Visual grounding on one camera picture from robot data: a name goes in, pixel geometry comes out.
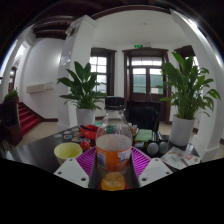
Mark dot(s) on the dark-framed wide window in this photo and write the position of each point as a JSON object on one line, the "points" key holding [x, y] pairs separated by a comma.
{"points": [[100, 63]]}

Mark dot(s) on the green notebook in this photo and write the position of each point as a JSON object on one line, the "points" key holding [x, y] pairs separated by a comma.
{"points": [[143, 135]]}

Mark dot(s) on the printed paper leaflet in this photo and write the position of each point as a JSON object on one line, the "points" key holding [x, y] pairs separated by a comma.
{"points": [[180, 156]]}

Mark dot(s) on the dark-framed narrow window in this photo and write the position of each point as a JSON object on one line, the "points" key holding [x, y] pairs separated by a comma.
{"points": [[195, 60]]}

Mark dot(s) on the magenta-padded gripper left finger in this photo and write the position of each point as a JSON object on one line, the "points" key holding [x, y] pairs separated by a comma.
{"points": [[71, 171]]}

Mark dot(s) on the red carpeted staircase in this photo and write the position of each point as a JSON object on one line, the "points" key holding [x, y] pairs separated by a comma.
{"points": [[28, 118]]}

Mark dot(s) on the orange drink plastic bottle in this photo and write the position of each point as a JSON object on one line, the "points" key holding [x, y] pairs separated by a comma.
{"points": [[114, 156]]}

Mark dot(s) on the green exit sign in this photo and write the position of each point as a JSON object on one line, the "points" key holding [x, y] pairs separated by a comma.
{"points": [[138, 46]]}

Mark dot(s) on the small red round toy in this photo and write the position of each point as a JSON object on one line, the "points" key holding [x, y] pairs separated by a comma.
{"points": [[85, 144]]}

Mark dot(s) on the silver-headed black microphone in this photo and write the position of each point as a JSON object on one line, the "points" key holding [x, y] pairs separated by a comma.
{"points": [[163, 147], [152, 148]]}

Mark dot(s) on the small potted plant white pot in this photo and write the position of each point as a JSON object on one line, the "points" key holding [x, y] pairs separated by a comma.
{"points": [[82, 90]]}

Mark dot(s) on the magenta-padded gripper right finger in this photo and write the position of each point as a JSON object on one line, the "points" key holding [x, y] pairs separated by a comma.
{"points": [[155, 170]]}

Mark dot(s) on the large potted plant white pot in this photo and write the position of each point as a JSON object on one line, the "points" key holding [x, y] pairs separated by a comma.
{"points": [[188, 90]]}

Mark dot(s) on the small green plant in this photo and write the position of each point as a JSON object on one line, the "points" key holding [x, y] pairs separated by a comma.
{"points": [[11, 95]]}

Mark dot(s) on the white wall unit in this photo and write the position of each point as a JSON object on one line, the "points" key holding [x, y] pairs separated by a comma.
{"points": [[40, 87]]}

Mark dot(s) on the black office chair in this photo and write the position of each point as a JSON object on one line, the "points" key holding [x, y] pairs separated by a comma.
{"points": [[143, 115]]}

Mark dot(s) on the red box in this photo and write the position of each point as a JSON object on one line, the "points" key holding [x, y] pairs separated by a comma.
{"points": [[88, 132]]}

